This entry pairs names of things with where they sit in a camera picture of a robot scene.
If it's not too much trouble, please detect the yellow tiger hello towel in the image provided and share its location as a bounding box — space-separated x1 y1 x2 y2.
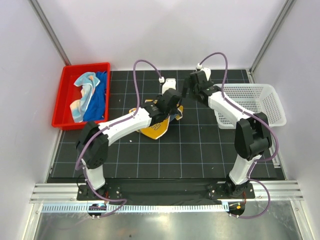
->
136 105 184 140

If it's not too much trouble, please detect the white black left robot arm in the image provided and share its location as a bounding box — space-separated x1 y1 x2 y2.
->
75 88 182 200

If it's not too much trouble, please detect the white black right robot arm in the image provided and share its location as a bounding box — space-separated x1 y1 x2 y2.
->
182 70 272 198

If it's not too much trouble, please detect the black grid cutting mat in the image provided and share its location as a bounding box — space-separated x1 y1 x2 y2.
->
47 70 283 183

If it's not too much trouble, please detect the white plastic mesh basket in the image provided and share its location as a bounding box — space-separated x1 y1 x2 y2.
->
205 83 287 129

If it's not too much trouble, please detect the blue towel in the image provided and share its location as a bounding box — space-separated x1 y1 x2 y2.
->
83 71 108 122

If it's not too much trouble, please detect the pastel striped towel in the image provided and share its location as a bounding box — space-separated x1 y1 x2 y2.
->
69 72 101 123

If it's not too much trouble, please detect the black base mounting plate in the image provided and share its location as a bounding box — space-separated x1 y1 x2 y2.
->
77 178 256 201

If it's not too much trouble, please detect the red plastic bin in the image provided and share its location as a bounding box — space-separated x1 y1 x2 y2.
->
51 62 111 131

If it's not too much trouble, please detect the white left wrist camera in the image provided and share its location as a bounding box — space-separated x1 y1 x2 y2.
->
158 77 177 95

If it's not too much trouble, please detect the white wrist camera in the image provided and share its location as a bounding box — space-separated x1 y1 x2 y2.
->
158 77 177 95
196 63 211 81

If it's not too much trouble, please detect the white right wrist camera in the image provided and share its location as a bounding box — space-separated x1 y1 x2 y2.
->
196 63 211 81

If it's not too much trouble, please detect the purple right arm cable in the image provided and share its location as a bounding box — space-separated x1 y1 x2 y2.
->
199 52 280 220

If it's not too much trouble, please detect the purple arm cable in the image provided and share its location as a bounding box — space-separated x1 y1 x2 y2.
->
74 59 162 218
199 52 280 220

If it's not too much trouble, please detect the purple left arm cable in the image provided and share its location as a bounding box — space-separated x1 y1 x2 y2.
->
74 59 162 218

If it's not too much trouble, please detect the right aluminium corner post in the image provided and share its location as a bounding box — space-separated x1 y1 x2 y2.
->
249 0 296 75

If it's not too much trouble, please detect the aluminium corner post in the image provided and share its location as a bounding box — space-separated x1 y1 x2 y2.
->
28 0 71 66
249 0 296 75

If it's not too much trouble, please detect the aluminium front rail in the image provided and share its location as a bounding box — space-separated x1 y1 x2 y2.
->
29 179 303 215

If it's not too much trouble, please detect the left aluminium corner post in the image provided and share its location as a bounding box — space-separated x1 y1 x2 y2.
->
28 0 71 66

